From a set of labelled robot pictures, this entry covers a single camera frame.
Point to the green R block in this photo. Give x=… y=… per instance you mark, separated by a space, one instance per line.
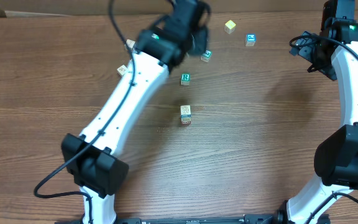
x=185 y=79

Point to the wooden block car picture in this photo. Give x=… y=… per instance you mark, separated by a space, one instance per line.
x=130 y=44

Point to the blue P block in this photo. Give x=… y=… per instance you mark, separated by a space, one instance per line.
x=250 y=40

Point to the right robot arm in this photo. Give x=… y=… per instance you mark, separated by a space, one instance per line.
x=334 y=53

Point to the wooden block yellow S side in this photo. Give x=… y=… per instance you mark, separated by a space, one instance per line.
x=122 y=70

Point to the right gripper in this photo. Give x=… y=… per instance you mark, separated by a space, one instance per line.
x=313 y=55

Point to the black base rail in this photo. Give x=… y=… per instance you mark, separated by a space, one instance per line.
x=247 y=219

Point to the wooden block blue front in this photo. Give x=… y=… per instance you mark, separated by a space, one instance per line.
x=185 y=111

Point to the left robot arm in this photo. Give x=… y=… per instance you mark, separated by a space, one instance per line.
x=91 y=157

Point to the green L block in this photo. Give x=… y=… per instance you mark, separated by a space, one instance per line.
x=206 y=56

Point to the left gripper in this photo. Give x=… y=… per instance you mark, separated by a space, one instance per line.
x=199 y=41

